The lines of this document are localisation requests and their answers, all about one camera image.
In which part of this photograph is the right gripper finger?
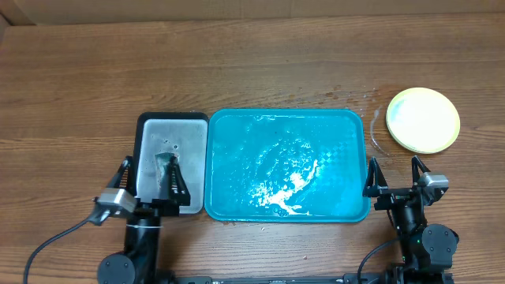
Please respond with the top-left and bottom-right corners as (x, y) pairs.
(362, 157), (388, 197)
(411, 155), (430, 184)

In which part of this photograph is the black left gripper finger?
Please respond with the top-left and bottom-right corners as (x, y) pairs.
(164, 159), (191, 206)
(106, 156), (133, 189)

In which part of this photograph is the yellow plate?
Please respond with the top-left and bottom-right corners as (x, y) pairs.
(386, 88), (461, 154)

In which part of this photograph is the pink green scrub sponge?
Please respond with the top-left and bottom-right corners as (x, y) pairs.
(155, 152), (177, 185)

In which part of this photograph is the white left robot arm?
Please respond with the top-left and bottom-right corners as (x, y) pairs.
(90, 154), (190, 284)

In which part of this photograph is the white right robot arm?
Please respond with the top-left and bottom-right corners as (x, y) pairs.
(172, 155), (459, 284)

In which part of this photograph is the black metal wash tray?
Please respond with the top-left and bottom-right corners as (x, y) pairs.
(132, 112), (208, 215)

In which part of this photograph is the teal plastic serving tray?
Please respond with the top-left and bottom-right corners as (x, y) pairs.
(204, 109), (371, 223)

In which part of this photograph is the brown cardboard backboard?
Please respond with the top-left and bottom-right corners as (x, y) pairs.
(1, 0), (504, 25)

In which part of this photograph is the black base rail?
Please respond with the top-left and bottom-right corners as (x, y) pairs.
(157, 270), (455, 284)

